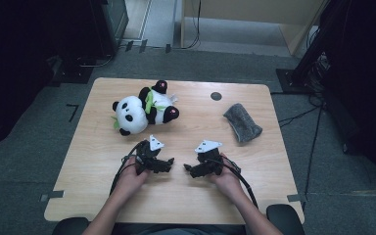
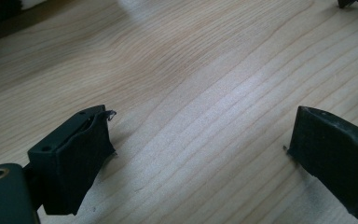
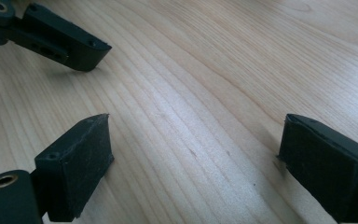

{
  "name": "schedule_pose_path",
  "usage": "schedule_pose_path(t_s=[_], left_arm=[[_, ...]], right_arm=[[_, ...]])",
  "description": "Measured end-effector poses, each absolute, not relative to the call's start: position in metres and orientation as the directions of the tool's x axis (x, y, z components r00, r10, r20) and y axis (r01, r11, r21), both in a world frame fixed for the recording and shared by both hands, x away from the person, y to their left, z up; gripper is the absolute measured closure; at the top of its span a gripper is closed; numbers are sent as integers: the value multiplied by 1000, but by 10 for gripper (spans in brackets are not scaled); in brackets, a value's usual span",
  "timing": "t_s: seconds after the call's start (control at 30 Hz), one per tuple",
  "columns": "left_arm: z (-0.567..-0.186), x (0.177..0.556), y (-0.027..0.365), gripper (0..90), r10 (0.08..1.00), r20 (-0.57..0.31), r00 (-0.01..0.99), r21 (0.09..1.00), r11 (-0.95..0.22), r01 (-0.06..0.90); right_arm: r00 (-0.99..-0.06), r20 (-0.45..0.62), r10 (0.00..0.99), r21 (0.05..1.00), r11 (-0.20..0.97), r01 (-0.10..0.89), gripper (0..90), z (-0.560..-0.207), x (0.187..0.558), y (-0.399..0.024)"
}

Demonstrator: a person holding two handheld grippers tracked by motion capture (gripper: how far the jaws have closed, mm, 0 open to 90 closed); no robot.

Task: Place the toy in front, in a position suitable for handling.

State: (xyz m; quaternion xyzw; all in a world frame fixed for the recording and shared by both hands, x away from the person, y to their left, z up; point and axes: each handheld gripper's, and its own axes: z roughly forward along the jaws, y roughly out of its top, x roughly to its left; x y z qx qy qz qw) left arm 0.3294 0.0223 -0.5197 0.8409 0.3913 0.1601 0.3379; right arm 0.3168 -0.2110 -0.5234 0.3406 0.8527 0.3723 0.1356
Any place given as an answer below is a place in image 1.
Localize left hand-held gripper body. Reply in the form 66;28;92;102
135;134;165;175

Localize black chair armrest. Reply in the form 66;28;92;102
51;216;91;235
266;204;306;235

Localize light wooden furniture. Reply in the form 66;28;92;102
179;0;327;57

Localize dark curtain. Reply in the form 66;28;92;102
321;0;376;194
0;0;94;155

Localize black hanging cable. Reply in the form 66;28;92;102
184;0;202;51

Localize person's right hand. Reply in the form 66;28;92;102
210;153;244;200

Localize long black floor cable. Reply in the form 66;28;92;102
303;104;324;199

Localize person's left hand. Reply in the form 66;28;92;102
113;156;150;197

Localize grey cloth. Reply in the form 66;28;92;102
222;103;263;144

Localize black floor base plate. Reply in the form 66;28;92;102
48;56;95;86

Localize black metal stand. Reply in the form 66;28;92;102
275;0;344;96

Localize black cabinet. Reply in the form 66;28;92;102
87;0;130;58

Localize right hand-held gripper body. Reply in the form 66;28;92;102
194;140;224;177

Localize hand-held gripper cable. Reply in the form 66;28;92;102
223;156;259;210
109;140;148;197

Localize panda plush toy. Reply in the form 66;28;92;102
111;79;180;137

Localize left hand-held gripper cable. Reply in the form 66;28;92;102
109;140;148;197

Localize person's dark clothing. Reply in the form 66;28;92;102
114;223;248;235

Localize right hand-held gripper cable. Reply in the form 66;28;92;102
223;156;259;210

